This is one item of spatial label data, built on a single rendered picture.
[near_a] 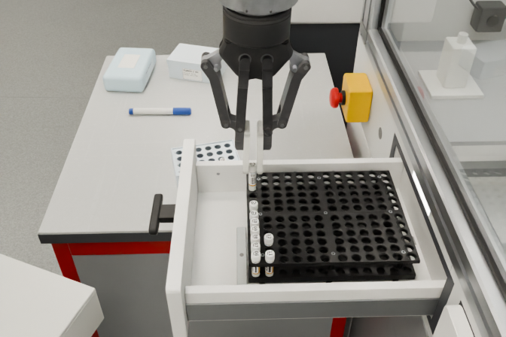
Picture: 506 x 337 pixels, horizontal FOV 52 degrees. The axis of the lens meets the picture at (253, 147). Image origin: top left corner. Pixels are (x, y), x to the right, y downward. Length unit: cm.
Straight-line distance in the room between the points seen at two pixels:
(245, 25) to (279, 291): 32
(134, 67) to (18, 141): 133
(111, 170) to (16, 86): 193
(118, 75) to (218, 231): 57
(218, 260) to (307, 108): 53
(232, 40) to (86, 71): 241
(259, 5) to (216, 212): 40
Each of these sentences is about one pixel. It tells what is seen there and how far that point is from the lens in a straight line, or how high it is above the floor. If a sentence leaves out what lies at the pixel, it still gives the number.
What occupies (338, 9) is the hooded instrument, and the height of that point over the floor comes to 85.
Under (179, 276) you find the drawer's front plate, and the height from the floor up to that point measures 93.
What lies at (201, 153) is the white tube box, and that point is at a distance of 101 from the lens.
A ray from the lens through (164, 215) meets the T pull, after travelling 74.
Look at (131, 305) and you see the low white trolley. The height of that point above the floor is 52.
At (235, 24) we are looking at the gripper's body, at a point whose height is 119.
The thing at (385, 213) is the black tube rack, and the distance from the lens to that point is 77.
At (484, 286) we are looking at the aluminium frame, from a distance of 60.
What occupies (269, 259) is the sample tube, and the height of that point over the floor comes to 91.
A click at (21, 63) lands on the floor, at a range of 316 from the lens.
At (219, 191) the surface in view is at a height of 84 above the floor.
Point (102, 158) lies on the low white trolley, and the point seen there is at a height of 76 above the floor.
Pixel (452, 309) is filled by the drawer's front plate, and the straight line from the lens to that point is 65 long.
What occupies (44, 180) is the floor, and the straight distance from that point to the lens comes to 229.
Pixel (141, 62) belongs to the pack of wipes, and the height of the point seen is 80.
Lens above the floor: 144
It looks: 39 degrees down
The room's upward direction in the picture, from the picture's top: straight up
